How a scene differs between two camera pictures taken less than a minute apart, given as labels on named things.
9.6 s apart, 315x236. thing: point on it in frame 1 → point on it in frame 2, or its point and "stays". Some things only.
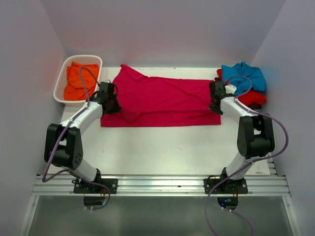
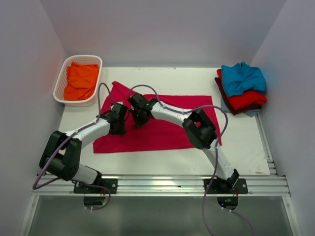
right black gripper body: x=214 y=109 → x=139 y=118
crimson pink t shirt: x=147 y=101 → x=158 y=132
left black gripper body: x=114 y=106 → x=121 y=128
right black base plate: x=228 y=186 stays
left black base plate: x=81 y=187 stays
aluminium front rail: x=159 y=185 stays
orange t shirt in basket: x=74 y=90 stays
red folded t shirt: x=250 y=98 stays
